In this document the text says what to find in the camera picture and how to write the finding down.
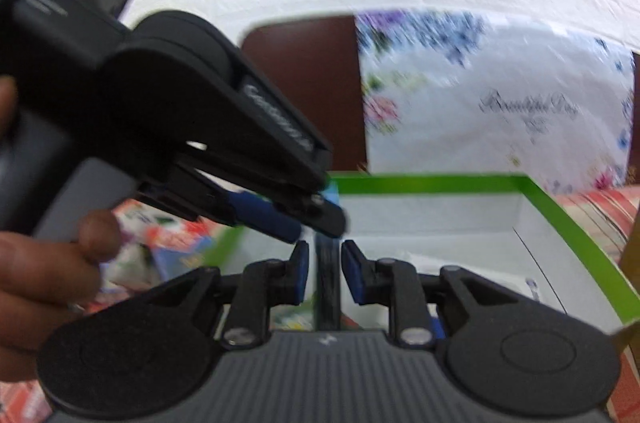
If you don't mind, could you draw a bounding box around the colourful printed packet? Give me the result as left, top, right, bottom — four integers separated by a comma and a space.
85, 198, 247, 315

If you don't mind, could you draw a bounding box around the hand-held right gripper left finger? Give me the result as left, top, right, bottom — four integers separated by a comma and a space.
186, 240, 311, 350

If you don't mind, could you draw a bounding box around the white floral pillow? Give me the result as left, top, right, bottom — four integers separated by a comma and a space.
355, 9, 637, 195

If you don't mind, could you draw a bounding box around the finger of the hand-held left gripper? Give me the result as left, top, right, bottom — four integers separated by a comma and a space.
139, 164, 304, 245
272, 190, 349, 239

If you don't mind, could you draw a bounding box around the red striped blanket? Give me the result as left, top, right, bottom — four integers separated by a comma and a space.
0, 187, 640, 423

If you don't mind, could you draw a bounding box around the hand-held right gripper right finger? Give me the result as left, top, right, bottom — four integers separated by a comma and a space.
340, 239, 522, 349

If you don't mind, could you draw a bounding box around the person's left hand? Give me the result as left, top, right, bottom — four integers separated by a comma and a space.
0, 78, 122, 355

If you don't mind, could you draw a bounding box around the white box with green rim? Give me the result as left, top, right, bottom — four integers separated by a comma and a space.
215, 172, 640, 340

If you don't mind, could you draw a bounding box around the dark brown headboard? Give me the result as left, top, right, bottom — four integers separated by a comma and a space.
240, 15, 370, 176

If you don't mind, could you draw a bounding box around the black strap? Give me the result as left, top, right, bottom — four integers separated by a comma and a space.
315, 237, 342, 332

